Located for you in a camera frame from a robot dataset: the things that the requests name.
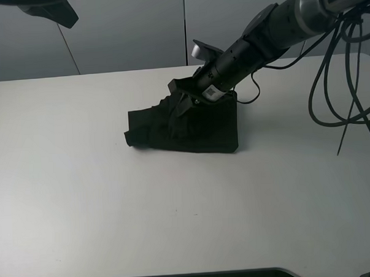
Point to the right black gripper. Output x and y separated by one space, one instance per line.
210 84

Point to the black printed t-shirt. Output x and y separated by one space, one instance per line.
201 129

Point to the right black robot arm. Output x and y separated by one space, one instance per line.
268 36

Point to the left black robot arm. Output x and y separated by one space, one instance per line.
59 11

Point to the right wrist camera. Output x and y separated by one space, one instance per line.
205 52

